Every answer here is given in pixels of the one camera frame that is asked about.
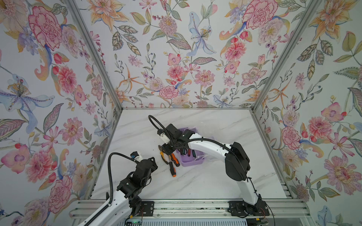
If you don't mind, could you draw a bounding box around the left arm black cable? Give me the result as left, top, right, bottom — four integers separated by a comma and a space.
83, 152, 136, 226

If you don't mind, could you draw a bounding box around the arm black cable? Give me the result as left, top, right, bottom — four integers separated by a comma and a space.
83, 152, 136, 226
147, 115, 261, 204

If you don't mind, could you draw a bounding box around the purple plastic tool box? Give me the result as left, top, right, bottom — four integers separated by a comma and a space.
175, 127, 216, 167

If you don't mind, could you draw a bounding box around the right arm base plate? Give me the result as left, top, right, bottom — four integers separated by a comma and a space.
227, 199, 270, 218

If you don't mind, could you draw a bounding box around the aluminium mounting rail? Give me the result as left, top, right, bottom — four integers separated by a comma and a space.
70, 199, 310, 219

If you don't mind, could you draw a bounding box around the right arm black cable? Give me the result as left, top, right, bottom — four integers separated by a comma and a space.
147, 115, 261, 204

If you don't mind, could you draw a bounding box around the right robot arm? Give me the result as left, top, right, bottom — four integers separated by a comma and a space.
157, 124, 259, 206

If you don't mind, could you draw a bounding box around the orange black short screwdriver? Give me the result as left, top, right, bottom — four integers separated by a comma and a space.
170, 153, 180, 167

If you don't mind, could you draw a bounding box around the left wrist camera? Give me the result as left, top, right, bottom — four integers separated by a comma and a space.
130, 152, 143, 163

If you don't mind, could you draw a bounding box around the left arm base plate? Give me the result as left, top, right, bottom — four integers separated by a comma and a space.
129, 196, 155, 218

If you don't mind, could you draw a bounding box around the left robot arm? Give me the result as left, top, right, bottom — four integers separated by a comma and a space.
79, 157, 158, 226

